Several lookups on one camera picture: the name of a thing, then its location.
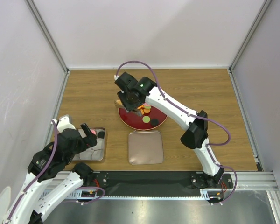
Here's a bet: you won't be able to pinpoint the green sandwich cookie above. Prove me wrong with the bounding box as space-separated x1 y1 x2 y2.
142 116 151 124

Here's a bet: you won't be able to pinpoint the pink green stacked cookies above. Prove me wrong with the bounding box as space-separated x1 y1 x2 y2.
143 103 151 110

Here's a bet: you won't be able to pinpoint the black cookie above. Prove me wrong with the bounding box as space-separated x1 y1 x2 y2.
150 119 159 127
97 131 105 139

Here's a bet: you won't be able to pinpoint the pink metal tin lid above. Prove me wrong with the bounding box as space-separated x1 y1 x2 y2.
128 130 164 165

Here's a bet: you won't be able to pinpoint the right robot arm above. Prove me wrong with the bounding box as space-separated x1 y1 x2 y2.
114 72 224 188

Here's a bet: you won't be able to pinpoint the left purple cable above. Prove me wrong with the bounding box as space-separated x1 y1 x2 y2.
3 119 59 224

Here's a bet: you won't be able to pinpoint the red round tray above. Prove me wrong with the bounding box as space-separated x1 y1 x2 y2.
118 107 167 131

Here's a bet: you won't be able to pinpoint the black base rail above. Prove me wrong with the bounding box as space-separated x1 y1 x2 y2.
94 171 233 197

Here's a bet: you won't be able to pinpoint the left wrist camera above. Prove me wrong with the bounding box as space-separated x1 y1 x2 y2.
51 114 76 133

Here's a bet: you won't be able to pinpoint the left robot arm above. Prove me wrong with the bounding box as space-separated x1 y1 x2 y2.
2 122 97 224

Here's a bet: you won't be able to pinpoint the metal cookie tin box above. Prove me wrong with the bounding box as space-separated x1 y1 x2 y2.
73 127 107 163

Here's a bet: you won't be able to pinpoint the orange swirl cookie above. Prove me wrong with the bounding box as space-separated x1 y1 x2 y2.
141 109 151 115

